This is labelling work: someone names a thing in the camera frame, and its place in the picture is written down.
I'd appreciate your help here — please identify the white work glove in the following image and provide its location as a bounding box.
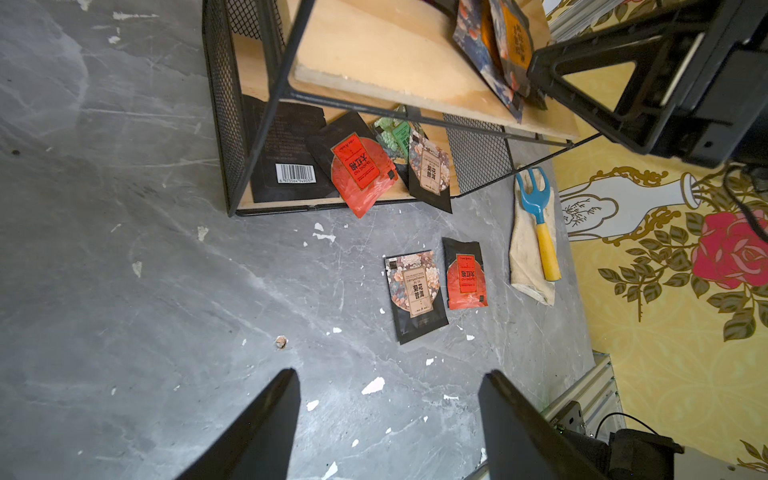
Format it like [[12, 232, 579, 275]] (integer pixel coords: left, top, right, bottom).
[[509, 183, 556, 306]]

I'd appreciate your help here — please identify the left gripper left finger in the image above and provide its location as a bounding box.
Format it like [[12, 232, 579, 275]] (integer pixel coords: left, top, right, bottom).
[[179, 369, 301, 479]]

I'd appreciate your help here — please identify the orange label tea bag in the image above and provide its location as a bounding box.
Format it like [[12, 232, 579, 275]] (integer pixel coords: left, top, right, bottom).
[[453, 0, 533, 121]]

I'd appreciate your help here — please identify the blue yellow garden fork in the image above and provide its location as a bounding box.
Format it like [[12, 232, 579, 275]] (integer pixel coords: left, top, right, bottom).
[[516, 167, 562, 282]]

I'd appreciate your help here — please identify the floral tea bag lower shelf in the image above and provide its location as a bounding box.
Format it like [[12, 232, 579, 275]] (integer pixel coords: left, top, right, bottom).
[[408, 130, 452, 214]]

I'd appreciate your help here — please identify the green tea bag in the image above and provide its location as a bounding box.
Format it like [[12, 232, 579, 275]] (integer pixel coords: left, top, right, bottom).
[[372, 117, 427, 165]]

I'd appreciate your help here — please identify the large black barcode packet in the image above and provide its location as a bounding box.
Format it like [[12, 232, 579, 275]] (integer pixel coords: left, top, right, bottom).
[[250, 102, 339, 203]]

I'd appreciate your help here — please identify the black wire mesh shelf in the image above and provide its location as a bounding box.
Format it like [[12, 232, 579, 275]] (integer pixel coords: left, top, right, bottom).
[[201, 1, 581, 216]]

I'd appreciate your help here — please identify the red tea bag lower shelf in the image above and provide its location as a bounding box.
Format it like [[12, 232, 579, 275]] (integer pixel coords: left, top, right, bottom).
[[306, 111, 399, 219]]

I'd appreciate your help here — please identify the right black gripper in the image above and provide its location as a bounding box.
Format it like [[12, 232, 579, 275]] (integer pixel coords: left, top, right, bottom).
[[528, 1, 767, 168]]

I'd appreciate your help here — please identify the red black tea bag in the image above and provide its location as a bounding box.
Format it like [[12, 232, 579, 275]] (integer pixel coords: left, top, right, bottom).
[[442, 238, 488, 310]]

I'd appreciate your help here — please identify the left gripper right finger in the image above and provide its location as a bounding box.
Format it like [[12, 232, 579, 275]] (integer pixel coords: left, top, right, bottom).
[[478, 370, 605, 480]]

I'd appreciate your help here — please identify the beige floral tea bag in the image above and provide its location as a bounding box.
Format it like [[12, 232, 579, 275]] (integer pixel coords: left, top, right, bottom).
[[384, 250, 449, 345]]

